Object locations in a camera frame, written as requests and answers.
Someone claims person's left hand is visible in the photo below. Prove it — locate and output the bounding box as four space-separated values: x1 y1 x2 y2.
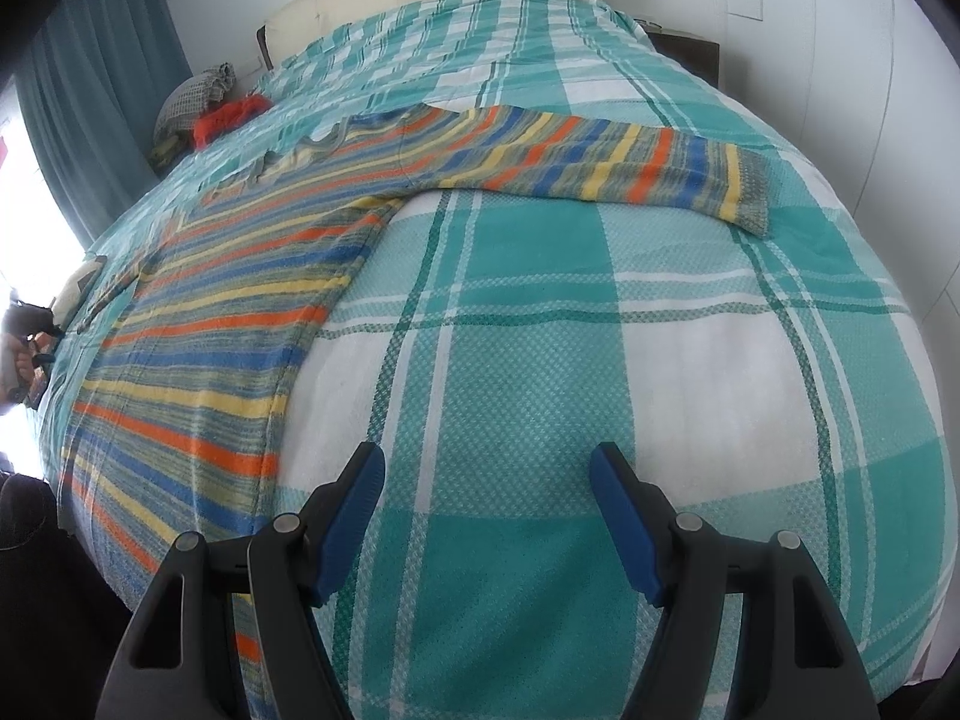
0 333 37 400

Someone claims white and orange object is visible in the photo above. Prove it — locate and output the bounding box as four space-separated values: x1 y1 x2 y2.
54 258 110 335

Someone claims dark wooden nightstand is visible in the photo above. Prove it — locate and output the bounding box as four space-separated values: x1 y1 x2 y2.
634 15 722 91

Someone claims dark cloth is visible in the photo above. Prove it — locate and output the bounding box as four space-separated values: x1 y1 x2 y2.
0 457 151 698

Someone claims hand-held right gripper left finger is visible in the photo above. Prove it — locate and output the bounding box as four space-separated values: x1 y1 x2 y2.
97 441 386 720

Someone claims teal plaid blanket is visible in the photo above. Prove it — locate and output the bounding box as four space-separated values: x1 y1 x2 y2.
41 0 953 720

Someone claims grey checked cloth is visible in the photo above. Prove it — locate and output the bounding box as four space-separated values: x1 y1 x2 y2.
154 60 237 147

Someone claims teal curtain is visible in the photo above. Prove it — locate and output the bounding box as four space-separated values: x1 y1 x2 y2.
15 0 194 248

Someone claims striped knit sweater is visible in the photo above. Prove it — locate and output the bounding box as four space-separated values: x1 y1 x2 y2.
58 106 773 698

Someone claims red cloth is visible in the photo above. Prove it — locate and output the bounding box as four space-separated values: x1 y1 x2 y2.
191 94 272 151

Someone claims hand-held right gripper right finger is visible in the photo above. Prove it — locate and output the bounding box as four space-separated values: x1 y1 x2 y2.
588 443 880 720

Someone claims window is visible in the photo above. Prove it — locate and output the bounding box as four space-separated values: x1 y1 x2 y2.
0 82 95 293

